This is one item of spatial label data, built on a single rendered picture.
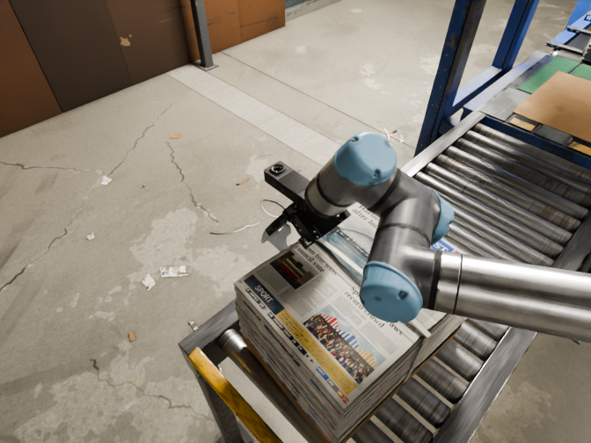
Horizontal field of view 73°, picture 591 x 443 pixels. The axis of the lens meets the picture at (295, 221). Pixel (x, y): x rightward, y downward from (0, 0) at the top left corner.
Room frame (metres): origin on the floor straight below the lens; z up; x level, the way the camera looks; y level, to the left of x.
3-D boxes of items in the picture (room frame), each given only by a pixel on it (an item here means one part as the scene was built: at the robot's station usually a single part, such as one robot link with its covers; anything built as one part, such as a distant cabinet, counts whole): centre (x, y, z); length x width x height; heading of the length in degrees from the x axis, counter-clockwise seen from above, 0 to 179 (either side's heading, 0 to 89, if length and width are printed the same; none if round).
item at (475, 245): (0.74, -0.46, 0.77); 0.47 x 0.05 x 0.05; 45
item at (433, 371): (0.46, -0.18, 0.77); 0.47 x 0.05 x 0.05; 45
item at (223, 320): (0.86, -0.23, 0.74); 1.34 x 0.05 x 0.12; 135
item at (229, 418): (0.41, 0.22, 0.34); 0.06 x 0.06 x 0.68; 45
